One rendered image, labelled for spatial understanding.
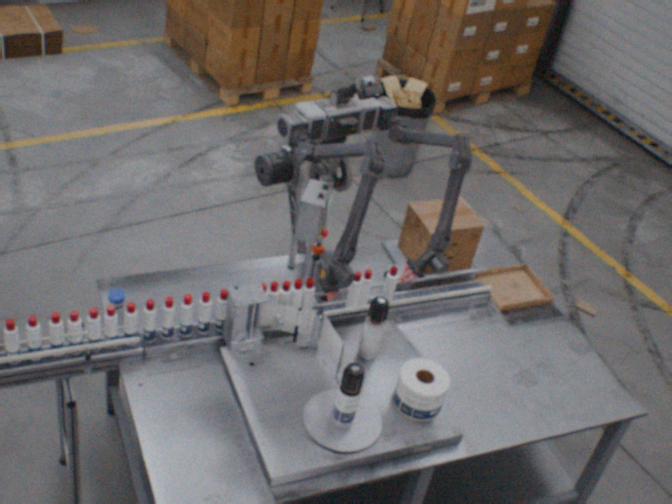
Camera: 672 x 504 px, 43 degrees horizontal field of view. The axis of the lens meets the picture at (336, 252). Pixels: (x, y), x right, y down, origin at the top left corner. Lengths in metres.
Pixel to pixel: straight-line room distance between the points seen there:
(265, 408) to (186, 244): 2.29
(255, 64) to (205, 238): 1.92
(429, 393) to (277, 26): 4.16
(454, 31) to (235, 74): 1.77
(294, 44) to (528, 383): 4.04
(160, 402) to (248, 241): 2.31
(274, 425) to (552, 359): 1.36
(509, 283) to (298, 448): 1.56
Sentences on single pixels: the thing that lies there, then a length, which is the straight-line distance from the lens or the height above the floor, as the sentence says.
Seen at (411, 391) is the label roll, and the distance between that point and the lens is 3.35.
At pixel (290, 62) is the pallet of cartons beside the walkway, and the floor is 0.30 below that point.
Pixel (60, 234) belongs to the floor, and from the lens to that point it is 5.54.
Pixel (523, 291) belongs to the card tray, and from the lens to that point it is 4.30.
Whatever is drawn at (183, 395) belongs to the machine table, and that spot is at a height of 0.83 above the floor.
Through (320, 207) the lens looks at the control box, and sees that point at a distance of 3.38.
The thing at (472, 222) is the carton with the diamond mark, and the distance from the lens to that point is 4.14.
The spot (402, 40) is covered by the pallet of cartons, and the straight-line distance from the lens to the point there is 7.60.
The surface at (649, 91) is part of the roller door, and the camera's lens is 7.77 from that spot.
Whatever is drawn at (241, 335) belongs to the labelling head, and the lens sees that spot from 3.48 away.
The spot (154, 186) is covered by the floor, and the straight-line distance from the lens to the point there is 5.97.
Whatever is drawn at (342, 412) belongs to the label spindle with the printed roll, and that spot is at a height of 0.98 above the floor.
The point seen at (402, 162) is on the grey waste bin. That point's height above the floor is 0.14.
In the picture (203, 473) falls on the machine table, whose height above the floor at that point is 0.83.
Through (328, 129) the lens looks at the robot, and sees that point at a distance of 3.95.
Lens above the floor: 3.40
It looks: 38 degrees down
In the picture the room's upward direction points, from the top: 11 degrees clockwise
